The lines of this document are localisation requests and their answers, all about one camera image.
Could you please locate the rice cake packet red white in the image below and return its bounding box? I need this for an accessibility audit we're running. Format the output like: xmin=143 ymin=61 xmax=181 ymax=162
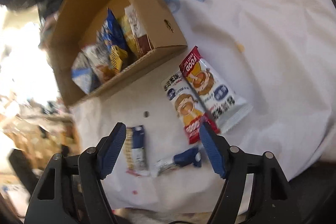
xmin=179 ymin=46 xmax=252 ymax=134

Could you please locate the white bed sheet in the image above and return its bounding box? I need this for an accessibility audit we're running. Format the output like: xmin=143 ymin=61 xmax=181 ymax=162
xmin=72 ymin=0 xmax=335 ymax=213

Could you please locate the yellow chip packet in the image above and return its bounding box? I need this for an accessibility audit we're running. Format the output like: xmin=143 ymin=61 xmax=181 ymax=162
xmin=117 ymin=14 xmax=139 ymax=60

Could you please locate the white grey snack packet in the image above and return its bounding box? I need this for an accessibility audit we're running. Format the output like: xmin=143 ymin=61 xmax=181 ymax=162
xmin=81 ymin=45 xmax=116 ymax=84

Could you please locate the brown cardboard box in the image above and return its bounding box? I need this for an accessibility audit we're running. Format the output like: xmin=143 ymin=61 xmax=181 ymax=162
xmin=47 ymin=0 xmax=187 ymax=106

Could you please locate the wafer biscuit packet blue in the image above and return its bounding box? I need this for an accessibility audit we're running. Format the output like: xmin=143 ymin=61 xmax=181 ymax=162
xmin=123 ymin=125 xmax=150 ymax=177

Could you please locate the brown white wafer packet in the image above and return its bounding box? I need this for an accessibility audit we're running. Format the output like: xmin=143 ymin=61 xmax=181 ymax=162
xmin=125 ymin=5 xmax=152 ymax=59

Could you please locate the small blue white packet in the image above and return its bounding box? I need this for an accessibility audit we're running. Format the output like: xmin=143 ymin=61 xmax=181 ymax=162
xmin=153 ymin=146 xmax=202 ymax=177

